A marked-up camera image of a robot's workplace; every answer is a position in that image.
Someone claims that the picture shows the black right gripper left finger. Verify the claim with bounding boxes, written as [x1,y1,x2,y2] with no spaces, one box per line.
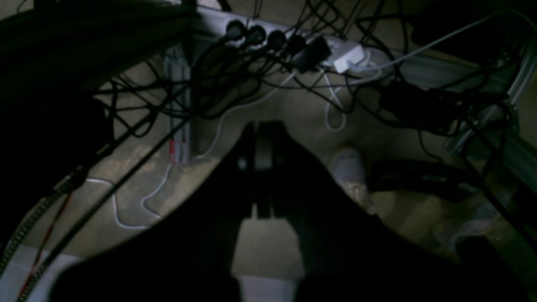
[50,122,269,302]

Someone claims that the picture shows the aluminium frame rail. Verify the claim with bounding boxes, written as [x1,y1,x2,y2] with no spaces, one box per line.
[163,44,191,167]

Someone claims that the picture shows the white power adapter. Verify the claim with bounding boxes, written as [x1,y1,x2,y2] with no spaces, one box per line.
[326,40,366,74]

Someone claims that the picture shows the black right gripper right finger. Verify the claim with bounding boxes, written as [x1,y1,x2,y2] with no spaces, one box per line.
[274,122,530,302]

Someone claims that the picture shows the white power strip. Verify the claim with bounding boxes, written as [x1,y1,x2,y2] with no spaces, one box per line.
[190,7,372,72]

